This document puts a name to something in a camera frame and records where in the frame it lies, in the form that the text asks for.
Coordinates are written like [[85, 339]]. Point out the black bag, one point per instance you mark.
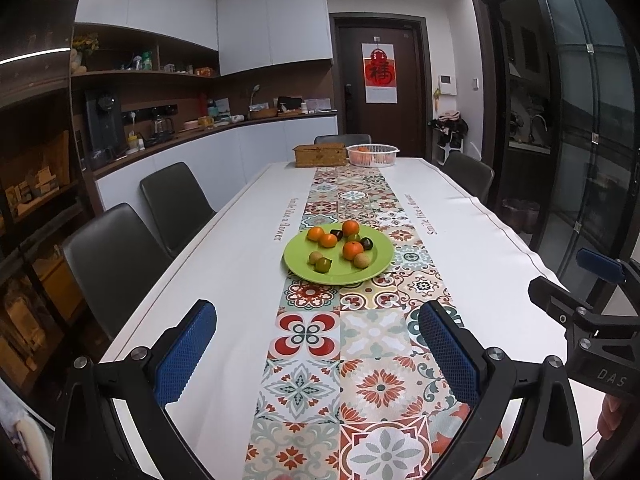
[[290, 104]]

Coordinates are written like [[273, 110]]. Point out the person's light clothing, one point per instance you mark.
[[30, 442]]

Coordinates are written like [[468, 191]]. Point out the white desk lamp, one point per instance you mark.
[[255, 91]]

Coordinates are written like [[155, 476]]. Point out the white plastic basket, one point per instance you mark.
[[375, 161]]

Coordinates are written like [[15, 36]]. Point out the woven tray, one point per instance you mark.
[[262, 113]]

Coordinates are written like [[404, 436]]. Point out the white lower cabinets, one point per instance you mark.
[[270, 145]]

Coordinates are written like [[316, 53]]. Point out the white intercom panel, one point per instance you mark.
[[447, 85]]

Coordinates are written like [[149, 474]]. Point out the glass sliding door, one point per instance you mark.
[[585, 125]]

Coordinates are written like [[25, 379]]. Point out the person's right hand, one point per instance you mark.
[[610, 415]]

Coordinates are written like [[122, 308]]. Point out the dark wooden display cabinet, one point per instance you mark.
[[35, 185]]

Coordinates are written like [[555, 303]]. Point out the white upper cabinets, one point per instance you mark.
[[270, 30]]

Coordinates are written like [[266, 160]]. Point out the tan round fruit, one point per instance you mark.
[[315, 258], [361, 260]]

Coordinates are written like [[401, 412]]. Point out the green tomato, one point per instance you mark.
[[354, 238], [324, 264]]

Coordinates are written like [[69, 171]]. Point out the red calligraphy wall poster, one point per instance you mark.
[[378, 72]]

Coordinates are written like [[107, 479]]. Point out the dark purple fruit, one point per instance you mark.
[[337, 235], [367, 244]]

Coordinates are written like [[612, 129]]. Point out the small orange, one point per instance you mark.
[[353, 250], [329, 241], [315, 234], [350, 227]]

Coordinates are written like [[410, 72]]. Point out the patterned table runner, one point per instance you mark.
[[370, 340]]

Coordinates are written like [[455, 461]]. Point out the white cabinets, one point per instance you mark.
[[270, 145], [270, 30]]

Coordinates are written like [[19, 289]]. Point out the wooden wall shelf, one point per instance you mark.
[[150, 73]]

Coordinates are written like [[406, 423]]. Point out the yellow flower bouquet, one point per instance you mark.
[[85, 44]]

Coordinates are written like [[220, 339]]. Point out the grey dining chair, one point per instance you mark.
[[342, 139], [470, 175], [175, 200], [110, 260]]

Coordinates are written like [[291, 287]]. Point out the dark brown door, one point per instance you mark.
[[395, 125]]

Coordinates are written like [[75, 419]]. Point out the baby bottle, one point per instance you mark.
[[132, 142]]

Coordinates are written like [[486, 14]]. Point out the black power strip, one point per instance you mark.
[[150, 113]]

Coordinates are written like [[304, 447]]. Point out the green plate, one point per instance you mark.
[[340, 274]]

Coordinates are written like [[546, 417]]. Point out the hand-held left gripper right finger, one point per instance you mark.
[[450, 355]]

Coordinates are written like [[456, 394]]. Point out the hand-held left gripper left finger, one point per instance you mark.
[[185, 355]]

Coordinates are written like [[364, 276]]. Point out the black water dispenser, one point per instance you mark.
[[102, 125]]

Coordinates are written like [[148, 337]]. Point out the mandarin orange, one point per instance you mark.
[[361, 156]]

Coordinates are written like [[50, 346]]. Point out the brown trash bin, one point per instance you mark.
[[520, 212]]

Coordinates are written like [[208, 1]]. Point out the woven rectangular box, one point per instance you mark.
[[320, 156]]

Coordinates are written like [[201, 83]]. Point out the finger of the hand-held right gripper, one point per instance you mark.
[[555, 297], [600, 265]]

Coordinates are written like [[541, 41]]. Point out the glass kettle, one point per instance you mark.
[[161, 126]]

